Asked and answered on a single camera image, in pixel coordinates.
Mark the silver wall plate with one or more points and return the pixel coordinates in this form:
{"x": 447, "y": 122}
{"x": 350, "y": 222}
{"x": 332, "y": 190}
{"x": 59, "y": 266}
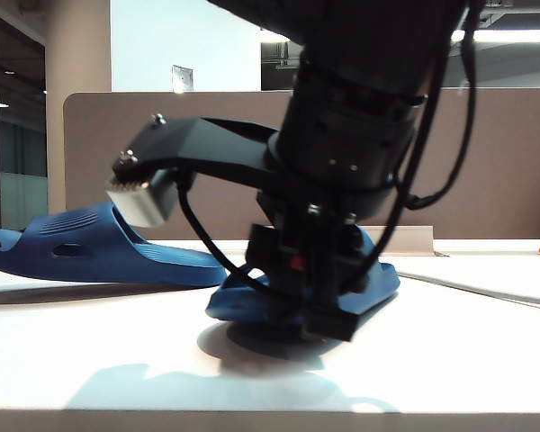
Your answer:
{"x": 182, "y": 79}

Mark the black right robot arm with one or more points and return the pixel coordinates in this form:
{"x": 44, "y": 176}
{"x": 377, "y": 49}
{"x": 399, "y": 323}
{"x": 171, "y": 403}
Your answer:
{"x": 351, "y": 90}

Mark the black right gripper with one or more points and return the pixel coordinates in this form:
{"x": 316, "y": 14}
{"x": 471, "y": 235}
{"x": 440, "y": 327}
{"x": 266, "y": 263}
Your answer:
{"x": 315, "y": 270}

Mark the brown fabric desk partition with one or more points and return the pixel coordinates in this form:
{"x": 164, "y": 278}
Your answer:
{"x": 162, "y": 135}

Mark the blue rubber slipper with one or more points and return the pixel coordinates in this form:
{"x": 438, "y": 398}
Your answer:
{"x": 99, "y": 256}
{"x": 378, "y": 279}

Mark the dark glass partition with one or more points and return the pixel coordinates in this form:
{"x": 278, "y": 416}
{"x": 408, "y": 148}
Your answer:
{"x": 13, "y": 135}

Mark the white ceiling light strip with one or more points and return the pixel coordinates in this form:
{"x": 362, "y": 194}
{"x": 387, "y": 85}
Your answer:
{"x": 513, "y": 36}

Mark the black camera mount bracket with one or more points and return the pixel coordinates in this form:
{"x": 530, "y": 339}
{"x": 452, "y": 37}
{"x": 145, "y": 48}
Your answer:
{"x": 198, "y": 144}

